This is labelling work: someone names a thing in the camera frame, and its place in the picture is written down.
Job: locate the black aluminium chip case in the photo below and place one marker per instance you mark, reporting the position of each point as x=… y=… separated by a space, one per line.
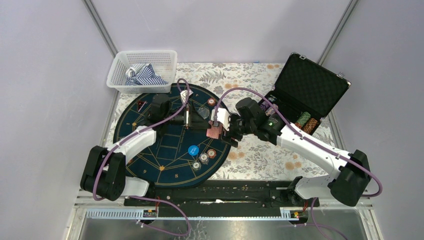
x=305 y=86

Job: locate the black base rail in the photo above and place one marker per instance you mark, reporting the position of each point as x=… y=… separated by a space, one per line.
x=226 y=199

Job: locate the floral tablecloth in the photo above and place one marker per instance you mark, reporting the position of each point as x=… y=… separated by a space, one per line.
x=253 y=159

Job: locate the red white chip stack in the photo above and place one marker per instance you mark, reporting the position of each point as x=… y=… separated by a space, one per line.
x=211 y=153

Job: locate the white plastic basket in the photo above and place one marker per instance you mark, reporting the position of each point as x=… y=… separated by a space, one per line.
x=164 y=63

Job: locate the round dark poker mat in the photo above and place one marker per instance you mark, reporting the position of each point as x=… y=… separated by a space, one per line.
x=167 y=163

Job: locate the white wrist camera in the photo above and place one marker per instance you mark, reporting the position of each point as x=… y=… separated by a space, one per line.
x=184 y=95
x=220 y=117

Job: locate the clear dealer button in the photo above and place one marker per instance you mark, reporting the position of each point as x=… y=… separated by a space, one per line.
x=204 y=112

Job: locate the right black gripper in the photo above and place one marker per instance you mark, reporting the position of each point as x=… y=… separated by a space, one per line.
x=226 y=136

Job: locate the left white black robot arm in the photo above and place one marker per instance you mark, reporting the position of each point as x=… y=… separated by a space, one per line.
x=104 y=174

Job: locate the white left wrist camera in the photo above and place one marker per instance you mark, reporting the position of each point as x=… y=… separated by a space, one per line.
x=184 y=95

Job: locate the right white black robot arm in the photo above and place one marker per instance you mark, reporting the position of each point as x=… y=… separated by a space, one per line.
x=347 y=174

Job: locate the orange black chip row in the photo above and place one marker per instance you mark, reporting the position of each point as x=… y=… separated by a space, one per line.
x=310 y=125

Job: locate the red playing card deck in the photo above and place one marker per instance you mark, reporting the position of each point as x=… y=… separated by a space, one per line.
x=214 y=132

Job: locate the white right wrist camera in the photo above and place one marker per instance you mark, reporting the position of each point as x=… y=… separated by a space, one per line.
x=220 y=117

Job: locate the blue ten chip stack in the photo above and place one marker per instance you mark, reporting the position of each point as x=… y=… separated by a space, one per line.
x=204 y=158

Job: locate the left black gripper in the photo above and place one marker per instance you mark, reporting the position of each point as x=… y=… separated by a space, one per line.
x=192 y=120

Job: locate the blue striped cloth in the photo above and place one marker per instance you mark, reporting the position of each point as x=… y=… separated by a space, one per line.
x=142 y=74

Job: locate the green chip row in case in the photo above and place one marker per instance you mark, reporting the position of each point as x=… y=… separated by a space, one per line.
x=304 y=117

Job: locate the blue small blind button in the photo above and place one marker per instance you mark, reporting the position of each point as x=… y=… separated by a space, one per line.
x=193 y=150

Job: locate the purple white chip row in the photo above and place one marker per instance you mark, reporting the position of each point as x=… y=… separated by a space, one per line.
x=271 y=110

